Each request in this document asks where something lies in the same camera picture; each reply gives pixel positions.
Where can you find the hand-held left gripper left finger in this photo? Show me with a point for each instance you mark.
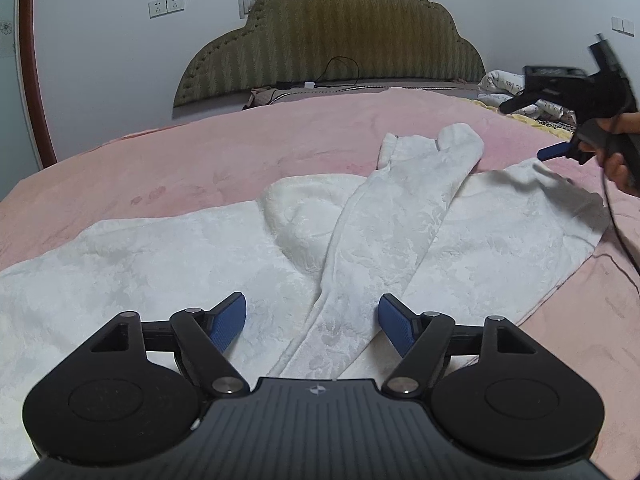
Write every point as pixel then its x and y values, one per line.
pixel 227 320

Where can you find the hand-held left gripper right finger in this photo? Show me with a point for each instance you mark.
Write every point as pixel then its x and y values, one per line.
pixel 397 322

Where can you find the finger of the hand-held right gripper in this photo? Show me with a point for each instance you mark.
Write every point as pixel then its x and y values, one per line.
pixel 554 151
pixel 520 102

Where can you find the white patterned pants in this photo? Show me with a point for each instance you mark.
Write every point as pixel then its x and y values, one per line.
pixel 400 220

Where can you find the person's right hand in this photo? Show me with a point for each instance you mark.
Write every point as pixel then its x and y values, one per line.
pixel 619 170

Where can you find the white patterned quilt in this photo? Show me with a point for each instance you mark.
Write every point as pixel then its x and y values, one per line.
pixel 505 82

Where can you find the pink bed blanket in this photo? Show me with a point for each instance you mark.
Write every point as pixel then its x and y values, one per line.
pixel 175 160

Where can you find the green padded headboard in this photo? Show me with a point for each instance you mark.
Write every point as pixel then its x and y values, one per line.
pixel 340 40

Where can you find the brown patterned cloth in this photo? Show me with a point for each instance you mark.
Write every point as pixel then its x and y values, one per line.
pixel 262 96

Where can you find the frosted glass wardrobe door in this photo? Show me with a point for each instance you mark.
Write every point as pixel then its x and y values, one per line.
pixel 15 100

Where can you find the white light switch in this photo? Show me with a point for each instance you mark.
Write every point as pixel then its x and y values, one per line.
pixel 622 25

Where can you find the brown wooden door frame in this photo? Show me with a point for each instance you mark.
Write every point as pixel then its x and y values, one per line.
pixel 37 70

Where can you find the white wall socket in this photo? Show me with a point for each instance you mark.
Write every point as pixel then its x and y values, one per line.
pixel 175 3
pixel 157 8

